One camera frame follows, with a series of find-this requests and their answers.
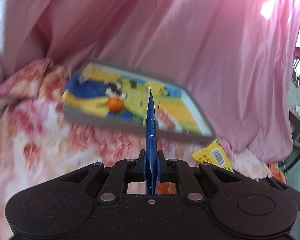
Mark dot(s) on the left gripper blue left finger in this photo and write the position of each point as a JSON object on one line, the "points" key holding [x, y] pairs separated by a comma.
{"points": [[141, 166]]}

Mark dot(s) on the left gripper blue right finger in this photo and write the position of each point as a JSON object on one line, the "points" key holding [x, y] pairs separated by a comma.
{"points": [[162, 166]]}

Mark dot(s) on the grey cardboard tray box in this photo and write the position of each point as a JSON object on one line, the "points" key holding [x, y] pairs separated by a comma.
{"points": [[87, 92]]}

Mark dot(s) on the small orange tangerine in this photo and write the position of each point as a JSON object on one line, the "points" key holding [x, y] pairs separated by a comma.
{"points": [[115, 105]]}

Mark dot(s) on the gold foil snack packet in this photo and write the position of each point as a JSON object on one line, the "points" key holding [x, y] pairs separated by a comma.
{"points": [[166, 188]]}

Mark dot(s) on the yellow green snack packet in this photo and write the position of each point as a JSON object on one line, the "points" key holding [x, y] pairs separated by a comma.
{"points": [[213, 154]]}

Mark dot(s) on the sausage snack packet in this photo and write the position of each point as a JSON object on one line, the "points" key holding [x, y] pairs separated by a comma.
{"points": [[167, 122]]}

